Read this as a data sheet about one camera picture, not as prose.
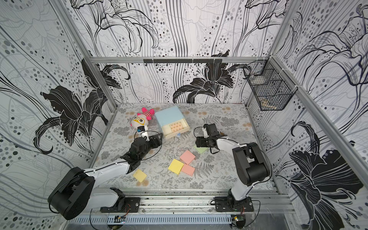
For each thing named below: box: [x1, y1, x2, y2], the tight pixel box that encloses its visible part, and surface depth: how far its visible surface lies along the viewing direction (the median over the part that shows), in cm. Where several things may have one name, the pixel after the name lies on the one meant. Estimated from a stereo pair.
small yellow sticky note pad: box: [133, 168, 148, 183], surface depth 85 cm
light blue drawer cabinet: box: [154, 105, 190, 140], surface depth 94 cm
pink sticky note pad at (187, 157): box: [179, 149, 196, 165], surface depth 92 cm
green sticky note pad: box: [193, 145, 209, 154], surface depth 94 cm
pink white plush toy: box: [129, 107, 155, 128], surface depth 103 cm
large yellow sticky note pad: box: [167, 158, 184, 175], surface depth 88 cm
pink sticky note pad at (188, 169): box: [181, 163, 196, 177], surface depth 86 cm
